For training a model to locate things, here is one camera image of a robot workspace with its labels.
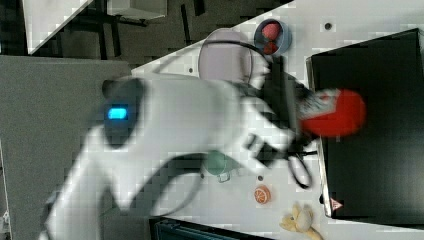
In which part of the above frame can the pink strawberry toy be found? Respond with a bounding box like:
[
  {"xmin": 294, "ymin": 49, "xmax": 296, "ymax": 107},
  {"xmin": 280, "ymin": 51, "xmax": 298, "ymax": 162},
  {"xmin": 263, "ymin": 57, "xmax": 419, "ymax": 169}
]
[{"xmin": 261, "ymin": 22, "xmax": 281, "ymax": 41}]

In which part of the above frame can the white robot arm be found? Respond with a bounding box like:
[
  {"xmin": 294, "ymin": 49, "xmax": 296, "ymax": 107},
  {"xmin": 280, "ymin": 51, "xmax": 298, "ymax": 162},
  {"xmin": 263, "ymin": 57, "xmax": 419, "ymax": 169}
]
[{"xmin": 39, "ymin": 67, "xmax": 310, "ymax": 240}]

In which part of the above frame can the peeled banana toy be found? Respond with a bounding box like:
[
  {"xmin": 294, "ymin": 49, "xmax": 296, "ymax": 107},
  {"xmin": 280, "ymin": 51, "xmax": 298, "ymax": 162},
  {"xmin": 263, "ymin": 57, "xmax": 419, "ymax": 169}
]
[{"xmin": 279, "ymin": 203, "xmax": 324, "ymax": 240}]

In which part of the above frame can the orange slice toy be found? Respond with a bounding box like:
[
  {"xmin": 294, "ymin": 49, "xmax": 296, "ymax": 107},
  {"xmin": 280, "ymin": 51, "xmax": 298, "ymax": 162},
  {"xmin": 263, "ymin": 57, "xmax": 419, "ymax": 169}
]
[{"xmin": 254, "ymin": 185, "xmax": 271, "ymax": 204}]

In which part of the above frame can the black toaster oven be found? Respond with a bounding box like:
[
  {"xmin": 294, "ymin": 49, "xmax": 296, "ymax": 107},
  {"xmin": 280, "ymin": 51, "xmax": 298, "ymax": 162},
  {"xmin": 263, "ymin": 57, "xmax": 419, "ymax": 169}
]
[{"xmin": 307, "ymin": 29, "xmax": 424, "ymax": 229}]

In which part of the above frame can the round grey plate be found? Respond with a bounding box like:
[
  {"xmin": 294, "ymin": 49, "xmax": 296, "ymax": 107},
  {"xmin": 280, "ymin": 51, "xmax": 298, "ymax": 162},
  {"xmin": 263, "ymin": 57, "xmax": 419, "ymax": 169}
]
[{"xmin": 198, "ymin": 28, "xmax": 253, "ymax": 82}]

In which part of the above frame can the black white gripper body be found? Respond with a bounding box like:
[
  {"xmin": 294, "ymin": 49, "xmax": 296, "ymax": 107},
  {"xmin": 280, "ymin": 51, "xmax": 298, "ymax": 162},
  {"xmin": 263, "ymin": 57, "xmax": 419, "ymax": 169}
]
[{"xmin": 244, "ymin": 57, "xmax": 317, "ymax": 172}]

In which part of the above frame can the blue bowl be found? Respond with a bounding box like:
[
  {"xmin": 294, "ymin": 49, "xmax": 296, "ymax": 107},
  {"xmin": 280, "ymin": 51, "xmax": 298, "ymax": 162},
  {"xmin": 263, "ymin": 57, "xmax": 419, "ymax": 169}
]
[{"xmin": 254, "ymin": 19, "xmax": 292, "ymax": 56}]

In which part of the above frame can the green cup with handle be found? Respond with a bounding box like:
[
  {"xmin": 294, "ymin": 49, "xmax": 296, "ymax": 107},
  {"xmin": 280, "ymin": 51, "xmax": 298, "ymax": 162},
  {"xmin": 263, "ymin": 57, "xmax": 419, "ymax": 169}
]
[{"xmin": 204, "ymin": 150, "xmax": 241, "ymax": 183}]

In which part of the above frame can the red ketchup bottle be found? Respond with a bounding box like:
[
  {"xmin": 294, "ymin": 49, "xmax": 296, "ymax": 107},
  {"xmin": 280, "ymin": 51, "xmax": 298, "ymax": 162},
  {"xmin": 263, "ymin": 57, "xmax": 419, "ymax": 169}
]
[{"xmin": 298, "ymin": 89, "xmax": 366, "ymax": 137}]

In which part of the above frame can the blue metal frame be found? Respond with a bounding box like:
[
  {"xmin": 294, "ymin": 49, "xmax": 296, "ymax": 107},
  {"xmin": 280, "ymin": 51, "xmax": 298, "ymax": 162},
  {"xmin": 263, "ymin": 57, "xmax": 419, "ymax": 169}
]
[{"xmin": 149, "ymin": 218, "xmax": 273, "ymax": 240}]

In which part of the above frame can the red strawberry toy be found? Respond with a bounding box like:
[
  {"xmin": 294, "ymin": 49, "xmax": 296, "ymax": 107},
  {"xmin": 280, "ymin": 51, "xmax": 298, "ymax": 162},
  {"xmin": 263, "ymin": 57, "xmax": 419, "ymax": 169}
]
[{"xmin": 263, "ymin": 42, "xmax": 278, "ymax": 55}]

